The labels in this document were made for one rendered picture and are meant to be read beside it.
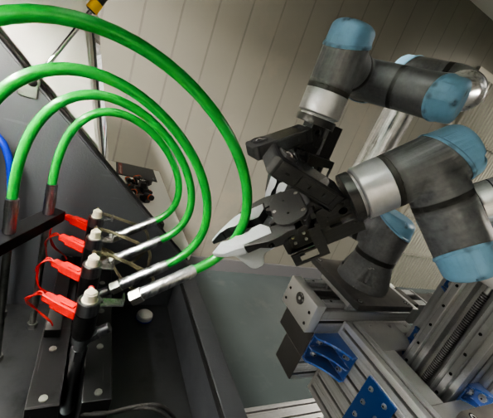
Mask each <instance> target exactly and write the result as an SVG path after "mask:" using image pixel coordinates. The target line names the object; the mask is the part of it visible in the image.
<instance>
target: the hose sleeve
mask: <svg viewBox="0 0 493 418"><path fill-rule="evenodd" d="M197 275H198V274H197V272H196V268H195V266H194V265H189V266H187V267H185V268H183V269H181V270H178V271H176V272H174V273H172V274H170V275H167V276H165V277H163V278H160V279H158V280H156V281H153V282H152V283H150V284H146V285H144V286H143V287H141V288H140V290H139V291H140V294H141V296H142V298H143V299H148V298H150V297H153V296H154V295H156V294H160V293H161V292H163V291H165V290H167V289H170V288H172V287H174V286H176V285H178V284H181V283H183V282H186V281H187V280H190V279H192V278H194V277H196V276H197Z"/></svg>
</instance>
